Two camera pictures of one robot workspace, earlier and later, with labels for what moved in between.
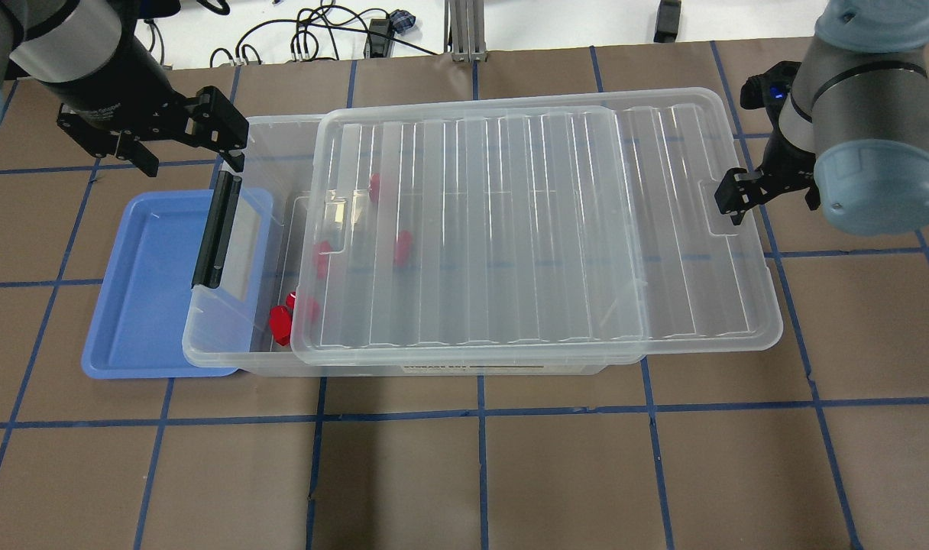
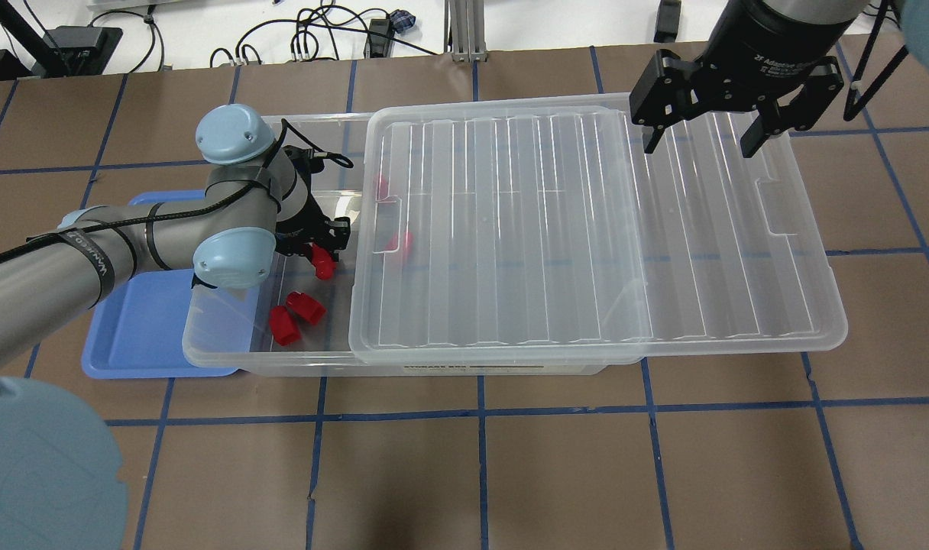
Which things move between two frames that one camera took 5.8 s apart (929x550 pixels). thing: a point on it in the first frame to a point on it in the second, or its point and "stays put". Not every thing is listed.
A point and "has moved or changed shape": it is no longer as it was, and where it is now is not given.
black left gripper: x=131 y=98 to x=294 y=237
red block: x=306 y=308 stays put
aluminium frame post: x=467 y=23 stays put
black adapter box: x=667 y=25 stays put
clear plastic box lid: x=511 y=224 has moved or changed shape
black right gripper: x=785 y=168 to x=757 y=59
